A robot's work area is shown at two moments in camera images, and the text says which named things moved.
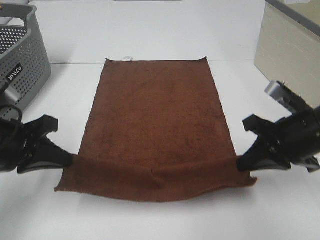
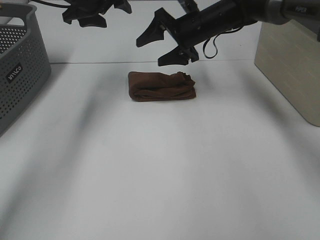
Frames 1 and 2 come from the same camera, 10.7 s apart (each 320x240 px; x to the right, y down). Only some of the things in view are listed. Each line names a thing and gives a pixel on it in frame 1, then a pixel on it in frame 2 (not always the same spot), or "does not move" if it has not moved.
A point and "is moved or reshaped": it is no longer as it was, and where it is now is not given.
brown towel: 156,130 is moved or reshaped
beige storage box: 288,46 does not move
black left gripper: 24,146 -> 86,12
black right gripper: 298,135 -> 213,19
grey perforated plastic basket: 25,63 does not move
